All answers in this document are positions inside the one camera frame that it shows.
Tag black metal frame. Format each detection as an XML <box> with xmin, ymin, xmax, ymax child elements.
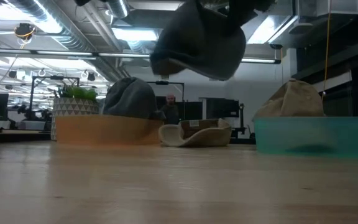
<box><xmin>146</xmin><ymin>80</ymin><xmax>185</xmax><ymax>103</ymax></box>
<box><xmin>29</xmin><ymin>75</ymin><xmax>81</xmax><ymax>105</ymax></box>

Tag long ceiling light bar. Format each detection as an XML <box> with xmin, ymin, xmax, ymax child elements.
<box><xmin>0</xmin><ymin>47</ymin><xmax>282</xmax><ymax>65</ymax></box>

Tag black yellow cable reel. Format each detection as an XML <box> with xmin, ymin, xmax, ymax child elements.
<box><xmin>13</xmin><ymin>22</ymin><xmax>37</xmax><ymax>41</ymax></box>

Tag teal plastic bin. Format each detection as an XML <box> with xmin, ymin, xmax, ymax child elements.
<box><xmin>253</xmin><ymin>116</ymin><xmax>358</xmax><ymax>159</ymax></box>

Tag person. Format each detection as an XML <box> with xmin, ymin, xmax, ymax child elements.
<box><xmin>159</xmin><ymin>94</ymin><xmax>181</xmax><ymax>125</ymax></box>

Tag green potted plant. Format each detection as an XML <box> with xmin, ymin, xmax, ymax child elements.
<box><xmin>53</xmin><ymin>81</ymin><xmax>99</xmax><ymax>102</ymax></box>

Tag large silver air duct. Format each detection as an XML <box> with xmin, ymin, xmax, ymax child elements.
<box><xmin>4</xmin><ymin>0</ymin><xmax>130</xmax><ymax>82</ymax></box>

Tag white ceiling unit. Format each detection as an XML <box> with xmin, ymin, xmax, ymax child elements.
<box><xmin>296</xmin><ymin>0</ymin><xmax>358</xmax><ymax>16</ymax></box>

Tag black equipment stand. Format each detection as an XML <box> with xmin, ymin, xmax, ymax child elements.
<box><xmin>230</xmin><ymin>103</ymin><xmax>256</xmax><ymax>144</ymax></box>

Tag khaki baseball cap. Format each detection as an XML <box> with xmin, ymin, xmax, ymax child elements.
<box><xmin>158</xmin><ymin>118</ymin><xmax>233</xmax><ymax>148</ymax></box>
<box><xmin>252</xmin><ymin>78</ymin><xmax>326</xmax><ymax>119</ymax></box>

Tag wooden desk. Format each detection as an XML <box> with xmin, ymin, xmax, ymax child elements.
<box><xmin>0</xmin><ymin>128</ymin><xmax>52</xmax><ymax>144</ymax></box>

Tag patterned white plant pot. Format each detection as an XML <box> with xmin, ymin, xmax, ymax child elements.
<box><xmin>50</xmin><ymin>97</ymin><xmax>101</xmax><ymax>141</ymax></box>

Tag small silver air duct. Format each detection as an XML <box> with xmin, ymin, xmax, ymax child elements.
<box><xmin>106</xmin><ymin>0</ymin><xmax>130</xmax><ymax>19</ymax></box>

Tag yellow cable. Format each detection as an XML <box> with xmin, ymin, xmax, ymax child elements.
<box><xmin>320</xmin><ymin>0</ymin><xmax>333</xmax><ymax>101</ymax></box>

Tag blue-grey denim cap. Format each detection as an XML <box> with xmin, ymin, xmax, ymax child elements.
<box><xmin>149</xmin><ymin>0</ymin><xmax>247</xmax><ymax>82</ymax></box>
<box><xmin>103</xmin><ymin>77</ymin><xmax>167</xmax><ymax>121</ymax></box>

